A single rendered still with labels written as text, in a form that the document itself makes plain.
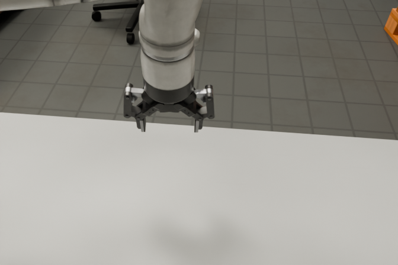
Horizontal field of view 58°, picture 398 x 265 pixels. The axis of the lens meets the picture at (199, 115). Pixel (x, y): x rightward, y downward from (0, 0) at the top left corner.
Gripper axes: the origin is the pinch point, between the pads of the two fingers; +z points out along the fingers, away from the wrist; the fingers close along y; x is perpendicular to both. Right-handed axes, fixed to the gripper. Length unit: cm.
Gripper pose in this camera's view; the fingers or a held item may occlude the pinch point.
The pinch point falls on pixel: (170, 126)
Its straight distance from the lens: 62.7
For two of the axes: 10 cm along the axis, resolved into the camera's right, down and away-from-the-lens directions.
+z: -0.5, 5.9, 8.0
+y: 10.0, 0.1, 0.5
